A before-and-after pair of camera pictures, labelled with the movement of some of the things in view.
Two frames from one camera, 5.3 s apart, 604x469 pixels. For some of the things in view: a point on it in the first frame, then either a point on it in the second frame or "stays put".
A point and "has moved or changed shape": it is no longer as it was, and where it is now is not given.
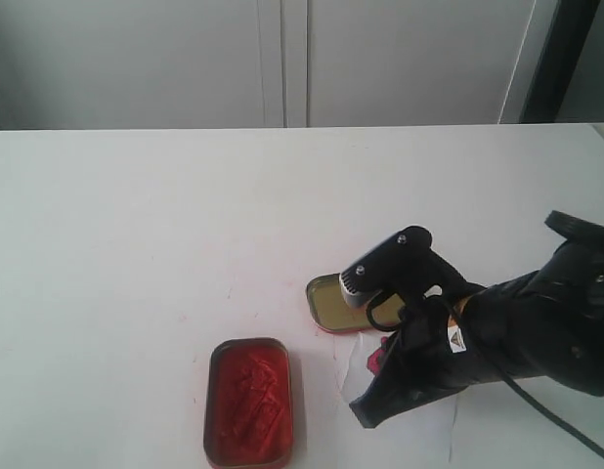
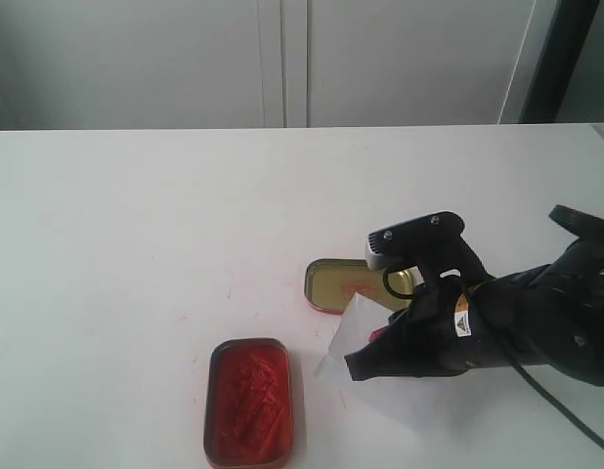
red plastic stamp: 374,360 has moved or changed shape
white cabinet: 252,63 stays put
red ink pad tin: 248,412 stays put
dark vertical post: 559,61 stays put
